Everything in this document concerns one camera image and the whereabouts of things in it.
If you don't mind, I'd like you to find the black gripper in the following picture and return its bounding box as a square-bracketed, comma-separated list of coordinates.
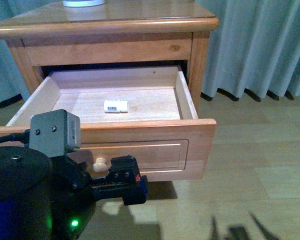
[53, 155, 148, 206]

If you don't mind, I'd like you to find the wooden drawer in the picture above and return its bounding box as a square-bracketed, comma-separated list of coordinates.
[0, 66, 217, 182]

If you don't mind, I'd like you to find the white medicine bottle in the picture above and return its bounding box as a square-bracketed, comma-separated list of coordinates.
[103, 100, 129, 113]

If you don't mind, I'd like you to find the wooden nightstand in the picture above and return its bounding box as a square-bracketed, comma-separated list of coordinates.
[0, 0, 219, 107]

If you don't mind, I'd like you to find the white cylindrical air purifier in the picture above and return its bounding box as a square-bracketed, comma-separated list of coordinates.
[62, 0, 106, 8]

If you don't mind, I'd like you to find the grey curtain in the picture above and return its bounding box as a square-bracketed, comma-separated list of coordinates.
[0, 0, 300, 98]

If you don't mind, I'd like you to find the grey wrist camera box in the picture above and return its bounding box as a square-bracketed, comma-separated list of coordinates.
[29, 109, 81, 158]

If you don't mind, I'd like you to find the black camera cable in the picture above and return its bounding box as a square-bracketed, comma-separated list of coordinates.
[0, 129, 31, 148]

